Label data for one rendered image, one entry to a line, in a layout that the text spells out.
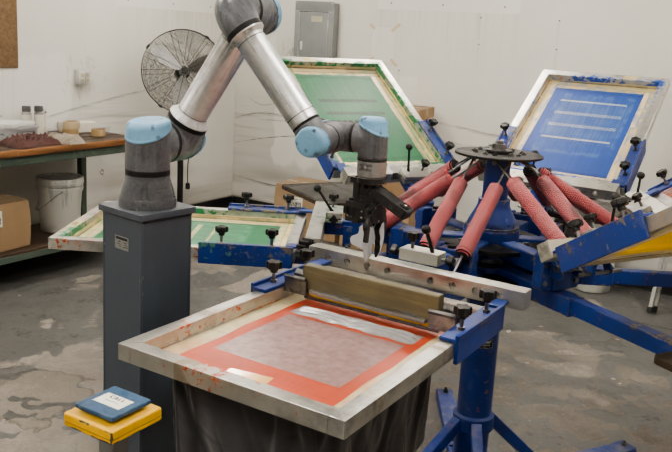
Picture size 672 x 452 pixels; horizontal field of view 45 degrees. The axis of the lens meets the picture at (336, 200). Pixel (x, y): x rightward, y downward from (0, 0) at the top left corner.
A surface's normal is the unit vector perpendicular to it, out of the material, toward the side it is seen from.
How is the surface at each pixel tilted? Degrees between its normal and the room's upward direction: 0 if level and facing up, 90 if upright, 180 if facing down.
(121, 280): 90
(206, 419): 95
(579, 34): 90
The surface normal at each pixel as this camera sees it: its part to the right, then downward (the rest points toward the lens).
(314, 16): -0.53, 0.15
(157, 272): 0.77, 0.17
